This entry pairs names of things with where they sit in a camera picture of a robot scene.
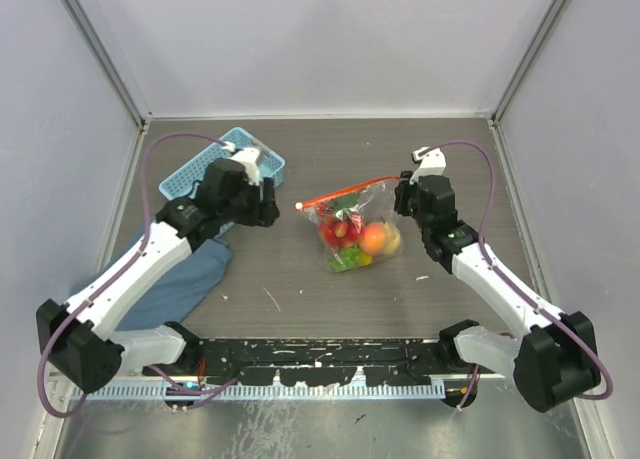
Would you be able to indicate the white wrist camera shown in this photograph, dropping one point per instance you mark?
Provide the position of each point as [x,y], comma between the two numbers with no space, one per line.
[429,161]
[249,157]

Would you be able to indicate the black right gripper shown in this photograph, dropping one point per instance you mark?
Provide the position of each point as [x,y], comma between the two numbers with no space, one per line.
[402,192]

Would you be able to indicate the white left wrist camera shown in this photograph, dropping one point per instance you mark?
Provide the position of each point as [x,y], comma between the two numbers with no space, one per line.
[249,157]

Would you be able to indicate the purple grape bunch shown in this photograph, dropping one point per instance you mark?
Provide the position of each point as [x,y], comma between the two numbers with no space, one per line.
[324,210]

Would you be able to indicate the orange peach fruit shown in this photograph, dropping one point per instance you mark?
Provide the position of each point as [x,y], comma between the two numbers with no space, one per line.
[373,238]

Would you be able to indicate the light blue plastic basket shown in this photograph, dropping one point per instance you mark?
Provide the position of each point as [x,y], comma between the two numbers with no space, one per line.
[212,168]

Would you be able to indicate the green grape bunch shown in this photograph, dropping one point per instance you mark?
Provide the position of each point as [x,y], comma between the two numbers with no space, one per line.
[349,258]

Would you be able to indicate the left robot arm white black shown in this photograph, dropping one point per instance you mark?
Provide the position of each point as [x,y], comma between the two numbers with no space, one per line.
[80,337]

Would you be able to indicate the clear zip bag orange zipper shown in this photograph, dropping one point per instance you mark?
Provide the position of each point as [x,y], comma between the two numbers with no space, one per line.
[372,200]

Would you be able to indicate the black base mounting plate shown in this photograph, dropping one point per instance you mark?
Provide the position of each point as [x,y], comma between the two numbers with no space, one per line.
[315,363]

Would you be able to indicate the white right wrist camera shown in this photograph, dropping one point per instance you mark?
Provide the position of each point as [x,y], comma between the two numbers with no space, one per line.
[429,161]

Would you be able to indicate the red strawberries pile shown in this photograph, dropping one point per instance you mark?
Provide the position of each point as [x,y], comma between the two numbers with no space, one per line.
[340,233]

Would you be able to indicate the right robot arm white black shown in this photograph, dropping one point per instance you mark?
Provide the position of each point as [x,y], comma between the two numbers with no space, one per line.
[550,355]

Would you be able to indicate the slotted cable duct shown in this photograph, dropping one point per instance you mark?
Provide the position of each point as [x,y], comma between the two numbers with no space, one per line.
[356,390]

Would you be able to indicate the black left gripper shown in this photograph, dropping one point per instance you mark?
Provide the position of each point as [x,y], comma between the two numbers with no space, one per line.
[263,212]

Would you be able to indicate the blue cloth towel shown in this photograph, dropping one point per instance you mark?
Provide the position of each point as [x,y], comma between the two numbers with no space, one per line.
[179,291]

